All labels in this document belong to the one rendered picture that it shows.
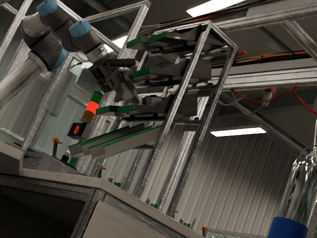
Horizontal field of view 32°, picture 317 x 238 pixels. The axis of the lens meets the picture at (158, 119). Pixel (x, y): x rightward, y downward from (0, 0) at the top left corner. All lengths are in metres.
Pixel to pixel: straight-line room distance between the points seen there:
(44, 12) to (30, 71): 0.41
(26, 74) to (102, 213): 0.97
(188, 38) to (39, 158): 0.74
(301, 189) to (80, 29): 1.15
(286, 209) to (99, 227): 1.04
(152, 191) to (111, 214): 10.36
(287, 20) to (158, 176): 9.51
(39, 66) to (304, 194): 1.25
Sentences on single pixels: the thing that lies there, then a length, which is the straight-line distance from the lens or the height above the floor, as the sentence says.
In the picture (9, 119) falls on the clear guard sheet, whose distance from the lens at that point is 3.74.
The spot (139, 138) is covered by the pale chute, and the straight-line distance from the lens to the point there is 2.00.
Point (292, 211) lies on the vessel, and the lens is 2.43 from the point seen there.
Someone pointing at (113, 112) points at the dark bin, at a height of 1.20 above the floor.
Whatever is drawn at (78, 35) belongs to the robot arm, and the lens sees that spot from 2.00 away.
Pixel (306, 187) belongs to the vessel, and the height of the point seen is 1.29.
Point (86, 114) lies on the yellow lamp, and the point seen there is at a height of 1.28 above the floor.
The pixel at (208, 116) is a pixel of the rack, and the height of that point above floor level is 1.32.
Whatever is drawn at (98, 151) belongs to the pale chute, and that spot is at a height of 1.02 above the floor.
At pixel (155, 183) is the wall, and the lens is 12.03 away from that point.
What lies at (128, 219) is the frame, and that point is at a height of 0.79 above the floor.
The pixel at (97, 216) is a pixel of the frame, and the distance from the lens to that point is 1.61.
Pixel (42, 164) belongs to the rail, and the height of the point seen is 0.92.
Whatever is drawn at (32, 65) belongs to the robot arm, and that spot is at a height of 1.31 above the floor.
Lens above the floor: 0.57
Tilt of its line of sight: 18 degrees up
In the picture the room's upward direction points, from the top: 23 degrees clockwise
